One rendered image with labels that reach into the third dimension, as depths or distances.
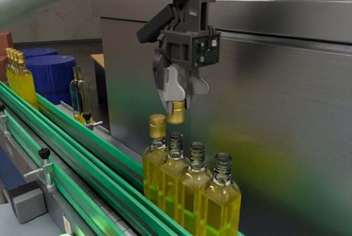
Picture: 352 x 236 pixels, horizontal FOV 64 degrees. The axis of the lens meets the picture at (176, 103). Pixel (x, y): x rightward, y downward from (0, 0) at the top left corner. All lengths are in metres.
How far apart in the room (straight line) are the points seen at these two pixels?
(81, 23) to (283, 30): 9.35
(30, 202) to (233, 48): 0.75
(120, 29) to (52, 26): 8.82
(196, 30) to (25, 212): 0.78
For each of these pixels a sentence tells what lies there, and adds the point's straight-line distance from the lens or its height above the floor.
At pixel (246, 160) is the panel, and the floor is 1.07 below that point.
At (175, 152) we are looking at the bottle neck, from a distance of 0.57.
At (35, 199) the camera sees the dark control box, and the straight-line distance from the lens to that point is 1.01.
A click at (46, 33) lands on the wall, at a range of 9.76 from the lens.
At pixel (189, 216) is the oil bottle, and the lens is 0.59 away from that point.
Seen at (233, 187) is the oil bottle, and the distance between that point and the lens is 0.52.
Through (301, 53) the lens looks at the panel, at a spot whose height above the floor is 1.31.
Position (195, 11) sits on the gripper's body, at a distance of 0.45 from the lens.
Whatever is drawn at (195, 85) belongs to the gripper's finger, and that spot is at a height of 1.24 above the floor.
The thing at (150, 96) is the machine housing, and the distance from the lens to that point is 0.86.
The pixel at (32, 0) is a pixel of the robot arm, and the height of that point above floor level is 1.40.
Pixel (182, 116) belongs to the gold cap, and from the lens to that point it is 0.54.
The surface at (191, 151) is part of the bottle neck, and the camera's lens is 0.53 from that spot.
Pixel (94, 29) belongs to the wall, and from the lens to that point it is 9.81.
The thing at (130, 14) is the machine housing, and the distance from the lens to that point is 0.84.
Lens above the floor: 1.40
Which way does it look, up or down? 21 degrees down
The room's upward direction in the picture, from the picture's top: straight up
